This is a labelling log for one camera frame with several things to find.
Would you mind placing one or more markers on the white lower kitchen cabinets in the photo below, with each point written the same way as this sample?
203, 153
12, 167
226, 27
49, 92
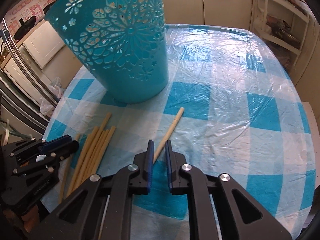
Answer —
229, 14

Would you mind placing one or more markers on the bamboo chopstick far left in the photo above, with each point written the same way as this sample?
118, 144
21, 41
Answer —
64, 187

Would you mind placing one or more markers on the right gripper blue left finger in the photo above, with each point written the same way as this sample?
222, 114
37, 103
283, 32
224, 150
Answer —
149, 164

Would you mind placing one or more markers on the blue white checkered tablecloth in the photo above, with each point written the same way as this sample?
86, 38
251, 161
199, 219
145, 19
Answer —
242, 115

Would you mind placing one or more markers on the pale single chopstick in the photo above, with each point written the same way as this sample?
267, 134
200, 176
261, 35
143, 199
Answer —
168, 134

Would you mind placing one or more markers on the black wok with lid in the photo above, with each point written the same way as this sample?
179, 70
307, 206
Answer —
25, 27

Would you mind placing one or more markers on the bamboo chopstick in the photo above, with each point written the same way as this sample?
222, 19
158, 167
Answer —
102, 151
95, 154
81, 159
64, 187
87, 164
97, 136

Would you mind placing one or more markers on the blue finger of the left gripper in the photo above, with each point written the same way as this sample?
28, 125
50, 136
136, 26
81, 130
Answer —
58, 142

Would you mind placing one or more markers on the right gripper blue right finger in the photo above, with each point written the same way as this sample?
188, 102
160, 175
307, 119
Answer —
168, 153

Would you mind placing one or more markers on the teal perforated plastic bin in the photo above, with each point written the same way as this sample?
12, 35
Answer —
120, 42

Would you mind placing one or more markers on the white tiered kitchen trolley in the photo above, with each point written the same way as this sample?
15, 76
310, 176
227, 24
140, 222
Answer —
283, 25

